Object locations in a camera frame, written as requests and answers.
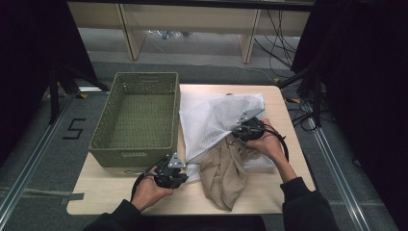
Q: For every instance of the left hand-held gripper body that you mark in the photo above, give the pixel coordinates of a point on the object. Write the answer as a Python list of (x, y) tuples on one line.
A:
[(168, 176)]

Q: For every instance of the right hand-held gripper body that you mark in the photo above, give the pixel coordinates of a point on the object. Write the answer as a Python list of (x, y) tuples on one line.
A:
[(250, 130)]

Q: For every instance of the beige cloth garment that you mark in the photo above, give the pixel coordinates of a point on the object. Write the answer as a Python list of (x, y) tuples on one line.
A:
[(224, 176)]

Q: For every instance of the white mesh laundry bag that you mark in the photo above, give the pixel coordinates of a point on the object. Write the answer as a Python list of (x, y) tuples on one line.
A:
[(208, 125)]

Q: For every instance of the green woven basket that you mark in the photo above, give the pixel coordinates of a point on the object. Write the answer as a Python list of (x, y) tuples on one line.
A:
[(141, 118)]

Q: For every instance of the person's right hand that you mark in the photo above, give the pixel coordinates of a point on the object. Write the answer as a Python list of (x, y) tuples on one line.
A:
[(271, 142)]

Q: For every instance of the person's left hand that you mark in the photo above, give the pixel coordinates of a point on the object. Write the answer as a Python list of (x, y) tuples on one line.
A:
[(147, 192)]

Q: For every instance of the black metal stand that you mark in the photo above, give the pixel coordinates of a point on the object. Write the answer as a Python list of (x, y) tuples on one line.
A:
[(61, 86), (309, 86)]

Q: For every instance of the light wooden shelf unit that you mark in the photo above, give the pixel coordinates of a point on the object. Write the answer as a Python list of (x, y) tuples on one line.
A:
[(192, 19)]

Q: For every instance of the clear plastic wrap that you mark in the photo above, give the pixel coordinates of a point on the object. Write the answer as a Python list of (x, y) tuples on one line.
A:
[(170, 34)]

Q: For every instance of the dark curtain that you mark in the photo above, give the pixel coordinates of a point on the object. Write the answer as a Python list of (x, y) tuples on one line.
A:
[(25, 64), (369, 80)]

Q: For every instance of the grey floor tape strip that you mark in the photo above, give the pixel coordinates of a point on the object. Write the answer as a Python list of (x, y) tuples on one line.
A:
[(38, 193)]

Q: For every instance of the metal floor rail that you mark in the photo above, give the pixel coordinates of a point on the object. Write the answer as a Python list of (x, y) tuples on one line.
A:
[(336, 166), (32, 157)]

